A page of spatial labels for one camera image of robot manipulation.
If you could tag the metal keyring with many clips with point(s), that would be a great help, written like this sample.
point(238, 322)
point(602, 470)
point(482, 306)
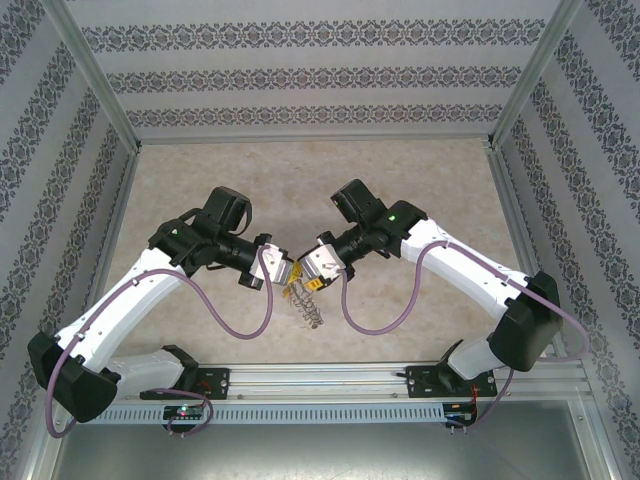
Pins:
point(307, 310)

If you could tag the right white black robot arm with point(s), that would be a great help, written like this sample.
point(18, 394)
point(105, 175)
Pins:
point(465, 265)

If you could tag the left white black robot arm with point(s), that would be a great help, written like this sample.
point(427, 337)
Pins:
point(130, 300)

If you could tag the grey metal sheet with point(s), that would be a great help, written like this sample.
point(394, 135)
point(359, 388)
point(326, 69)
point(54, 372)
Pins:
point(320, 455)

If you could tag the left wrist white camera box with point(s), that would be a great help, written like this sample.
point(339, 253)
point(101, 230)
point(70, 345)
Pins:
point(272, 260)

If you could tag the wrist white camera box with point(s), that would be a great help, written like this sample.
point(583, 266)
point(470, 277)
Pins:
point(325, 262)
point(272, 260)

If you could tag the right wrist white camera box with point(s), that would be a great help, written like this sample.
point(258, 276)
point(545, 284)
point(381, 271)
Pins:
point(325, 262)

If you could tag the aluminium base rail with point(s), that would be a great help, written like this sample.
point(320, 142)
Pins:
point(320, 380)

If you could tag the aluminium table back rail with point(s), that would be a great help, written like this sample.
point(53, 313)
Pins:
point(320, 140)

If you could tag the aluminium table side rail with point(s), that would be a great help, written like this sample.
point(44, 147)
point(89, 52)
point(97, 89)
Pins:
point(106, 250)
point(517, 225)

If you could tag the aluminium frame post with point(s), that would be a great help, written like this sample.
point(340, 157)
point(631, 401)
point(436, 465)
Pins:
point(95, 75)
point(530, 75)

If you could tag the aluminium frame bar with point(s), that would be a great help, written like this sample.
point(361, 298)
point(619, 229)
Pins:
point(42, 450)
point(600, 450)

